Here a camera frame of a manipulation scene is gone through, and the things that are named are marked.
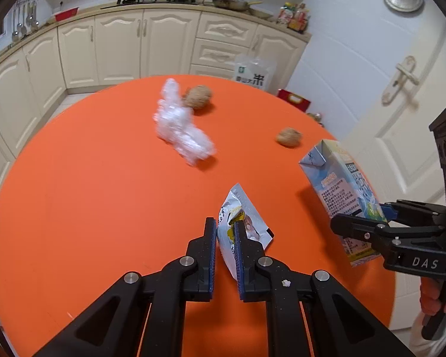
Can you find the cardboard box with groceries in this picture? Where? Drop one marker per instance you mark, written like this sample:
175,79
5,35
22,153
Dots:
316,117

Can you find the milk carton box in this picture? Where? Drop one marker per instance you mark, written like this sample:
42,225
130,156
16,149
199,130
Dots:
339,183

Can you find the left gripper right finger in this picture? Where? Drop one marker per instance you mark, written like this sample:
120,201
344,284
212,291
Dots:
308,315

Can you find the white door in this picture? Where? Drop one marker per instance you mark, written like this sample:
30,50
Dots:
392,143

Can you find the person right hand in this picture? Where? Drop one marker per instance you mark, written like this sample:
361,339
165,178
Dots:
430,291

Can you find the brown paper ball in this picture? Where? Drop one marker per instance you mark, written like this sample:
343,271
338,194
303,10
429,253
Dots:
197,97
289,137

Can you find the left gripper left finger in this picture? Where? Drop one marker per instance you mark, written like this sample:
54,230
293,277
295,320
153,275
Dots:
143,315

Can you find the rice bag white green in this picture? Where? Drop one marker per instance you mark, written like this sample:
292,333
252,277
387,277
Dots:
254,71

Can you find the clear bubble wrap piece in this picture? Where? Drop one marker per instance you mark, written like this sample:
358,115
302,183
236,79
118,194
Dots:
174,124

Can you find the orange round tablecloth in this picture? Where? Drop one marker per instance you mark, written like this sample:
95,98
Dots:
96,194

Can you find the lower kitchen cabinets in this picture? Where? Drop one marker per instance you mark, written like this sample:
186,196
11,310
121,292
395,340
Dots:
103,47

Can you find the red basin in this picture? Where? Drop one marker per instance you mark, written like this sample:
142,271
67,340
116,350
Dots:
65,14

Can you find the hanging utensil rack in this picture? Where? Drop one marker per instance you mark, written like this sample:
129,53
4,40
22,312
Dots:
24,19

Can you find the condiment bottles group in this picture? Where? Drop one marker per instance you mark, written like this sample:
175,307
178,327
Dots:
293,16

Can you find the door handle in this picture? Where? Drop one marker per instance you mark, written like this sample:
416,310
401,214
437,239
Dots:
404,73

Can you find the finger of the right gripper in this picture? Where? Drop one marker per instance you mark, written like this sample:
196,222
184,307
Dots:
414,213
359,228

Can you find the wok pan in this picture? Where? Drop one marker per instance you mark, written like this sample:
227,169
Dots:
235,5

